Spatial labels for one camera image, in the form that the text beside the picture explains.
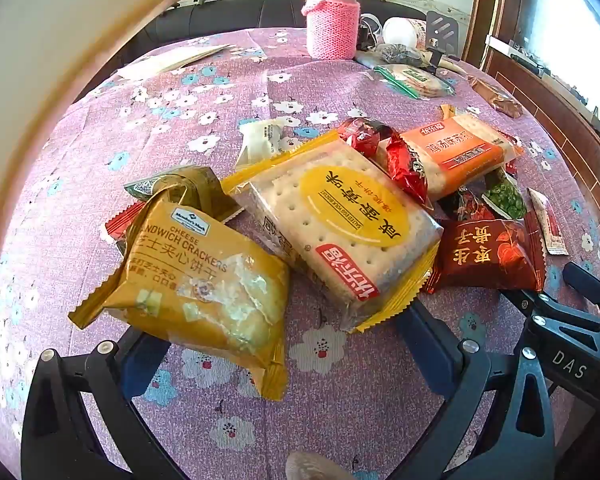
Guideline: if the dark red candy packet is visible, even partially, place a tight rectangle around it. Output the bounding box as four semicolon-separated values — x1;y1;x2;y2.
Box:
336;116;406;158

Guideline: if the purple floral tablecloth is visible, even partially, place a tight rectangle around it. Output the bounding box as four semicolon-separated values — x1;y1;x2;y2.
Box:
0;27;600;480

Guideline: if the red wafer packet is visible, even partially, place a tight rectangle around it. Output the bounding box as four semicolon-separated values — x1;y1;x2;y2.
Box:
497;130;526;177

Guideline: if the white small snack packet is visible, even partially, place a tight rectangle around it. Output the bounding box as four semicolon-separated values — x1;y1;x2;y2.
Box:
235;119;286;168

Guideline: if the red zigzag-edged candy packet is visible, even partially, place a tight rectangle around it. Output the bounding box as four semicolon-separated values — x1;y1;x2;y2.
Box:
104;202;148;246

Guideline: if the grey phone stand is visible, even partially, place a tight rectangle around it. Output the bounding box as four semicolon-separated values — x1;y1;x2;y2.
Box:
425;10;461;53

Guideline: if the grey crumpled packet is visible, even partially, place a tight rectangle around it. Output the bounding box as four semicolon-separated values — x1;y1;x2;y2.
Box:
375;42;426;66

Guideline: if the yellow cheese cracker packet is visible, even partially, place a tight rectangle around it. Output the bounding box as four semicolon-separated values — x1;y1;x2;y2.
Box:
68;185;292;402

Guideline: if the large yellow soda cracker packet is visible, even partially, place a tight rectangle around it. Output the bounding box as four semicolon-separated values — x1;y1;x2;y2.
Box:
221;130;443;333

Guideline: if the orange soda cracker packet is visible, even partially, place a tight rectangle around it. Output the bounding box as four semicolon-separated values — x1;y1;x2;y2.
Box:
399;112;523;201

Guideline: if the black sofa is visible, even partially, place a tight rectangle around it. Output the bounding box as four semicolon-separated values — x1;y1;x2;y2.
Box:
125;0;431;56

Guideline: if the brown wooden cabinet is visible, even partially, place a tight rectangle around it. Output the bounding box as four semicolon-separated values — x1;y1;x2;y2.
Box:
462;0;600;221

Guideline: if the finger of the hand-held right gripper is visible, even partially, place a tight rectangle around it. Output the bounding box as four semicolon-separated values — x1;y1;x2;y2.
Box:
561;261;600;311
497;287;600;335

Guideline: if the white and red stick packet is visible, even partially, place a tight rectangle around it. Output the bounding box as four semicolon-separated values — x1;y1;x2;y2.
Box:
527;187;570;257

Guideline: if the green-edged biscuit packet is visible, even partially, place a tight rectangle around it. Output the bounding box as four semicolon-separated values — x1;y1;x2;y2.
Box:
374;64;456;100

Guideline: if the green and gold snack packet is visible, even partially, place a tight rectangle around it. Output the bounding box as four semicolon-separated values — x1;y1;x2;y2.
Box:
124;165;243;223

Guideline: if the green pea snack packet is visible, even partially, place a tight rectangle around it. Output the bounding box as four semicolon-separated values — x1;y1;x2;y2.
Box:
481;167;528;221

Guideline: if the pink thermos with knitted sleeve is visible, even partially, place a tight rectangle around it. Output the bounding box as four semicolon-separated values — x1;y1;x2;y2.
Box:
300;0;363;59

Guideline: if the brown snack packet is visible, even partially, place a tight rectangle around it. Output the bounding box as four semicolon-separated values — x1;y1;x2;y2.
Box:
467;76;525;119

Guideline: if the beige speckled object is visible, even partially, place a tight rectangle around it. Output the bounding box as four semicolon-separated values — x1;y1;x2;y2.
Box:
285;451;353;480

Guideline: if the white cup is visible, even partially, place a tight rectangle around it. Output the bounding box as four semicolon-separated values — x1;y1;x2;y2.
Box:
382;17;426;48

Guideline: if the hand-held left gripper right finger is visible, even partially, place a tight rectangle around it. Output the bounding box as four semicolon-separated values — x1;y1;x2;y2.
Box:
396;302;556;480

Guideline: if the small red candy packet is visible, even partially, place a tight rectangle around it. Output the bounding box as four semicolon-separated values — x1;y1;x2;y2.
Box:
385;137;431;206

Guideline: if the stack of white paper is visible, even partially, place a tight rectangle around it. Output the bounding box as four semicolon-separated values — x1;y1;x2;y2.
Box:
115;44;231;81

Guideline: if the dark red date packet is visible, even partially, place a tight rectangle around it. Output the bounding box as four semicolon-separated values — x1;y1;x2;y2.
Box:
420;212;546;295

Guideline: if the red and black snack packet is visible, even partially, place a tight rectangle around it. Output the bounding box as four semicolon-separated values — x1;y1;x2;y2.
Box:
440;187;496;223

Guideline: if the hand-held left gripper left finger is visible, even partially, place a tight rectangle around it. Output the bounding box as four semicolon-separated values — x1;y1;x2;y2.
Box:
21;332;173;480

